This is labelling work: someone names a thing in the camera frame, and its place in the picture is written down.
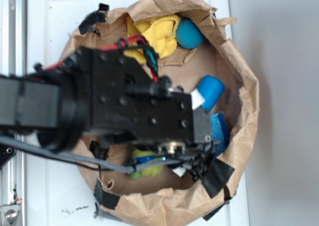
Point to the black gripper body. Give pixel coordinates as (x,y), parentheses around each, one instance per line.
(127,106)

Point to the yellow cloth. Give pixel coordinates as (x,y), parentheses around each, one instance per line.
(159,32)

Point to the blue sponge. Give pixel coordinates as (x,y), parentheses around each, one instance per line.
(219,132)

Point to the crumpled brown paper bag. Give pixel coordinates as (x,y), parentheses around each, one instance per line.
(168,200)

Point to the aluminium frame rail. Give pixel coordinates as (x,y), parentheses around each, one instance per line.
(13,17)

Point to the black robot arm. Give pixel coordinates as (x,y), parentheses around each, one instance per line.
(68,70)

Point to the blue plastic bottle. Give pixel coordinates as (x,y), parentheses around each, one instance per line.
(211,88)

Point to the teal ball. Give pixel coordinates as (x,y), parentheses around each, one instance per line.
(188,34)

